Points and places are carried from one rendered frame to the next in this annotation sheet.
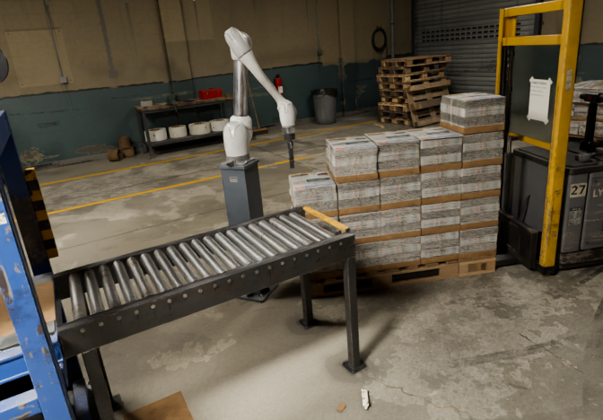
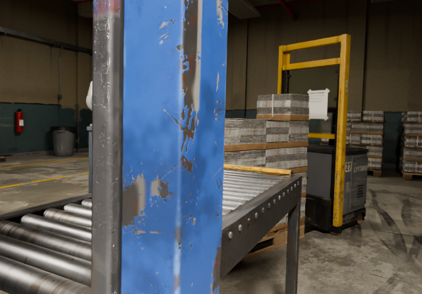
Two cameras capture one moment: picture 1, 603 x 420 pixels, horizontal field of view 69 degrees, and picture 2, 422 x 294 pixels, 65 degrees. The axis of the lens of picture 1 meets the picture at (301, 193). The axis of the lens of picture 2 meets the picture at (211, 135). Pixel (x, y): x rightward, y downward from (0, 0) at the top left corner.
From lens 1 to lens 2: 156 cm
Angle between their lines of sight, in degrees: 37
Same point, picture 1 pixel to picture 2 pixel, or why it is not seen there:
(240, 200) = not seen: hidden behind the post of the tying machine
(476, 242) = not seen: hidden behind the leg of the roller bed
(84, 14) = not seen: outside the picture
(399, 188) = (252, 162)
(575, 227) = (347, 195)
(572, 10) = (346, 41)
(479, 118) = (297, 108)
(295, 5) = (41, 54)
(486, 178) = (300, 157)
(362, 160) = (230, 131)
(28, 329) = (201, 268)
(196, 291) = (237, 228)
